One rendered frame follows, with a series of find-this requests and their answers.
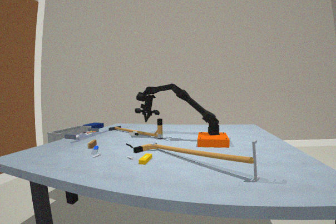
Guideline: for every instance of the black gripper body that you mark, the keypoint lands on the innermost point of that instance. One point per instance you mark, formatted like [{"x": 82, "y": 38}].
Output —
[{"x": 147, "y": 108}]

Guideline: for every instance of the yellow rectangular block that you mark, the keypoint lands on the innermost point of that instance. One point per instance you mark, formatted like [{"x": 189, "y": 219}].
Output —
[{"x": 144, "y": 159}]

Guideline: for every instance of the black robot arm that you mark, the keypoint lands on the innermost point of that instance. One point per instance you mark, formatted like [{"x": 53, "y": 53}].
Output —
[{"x": 213, "y": 128}]

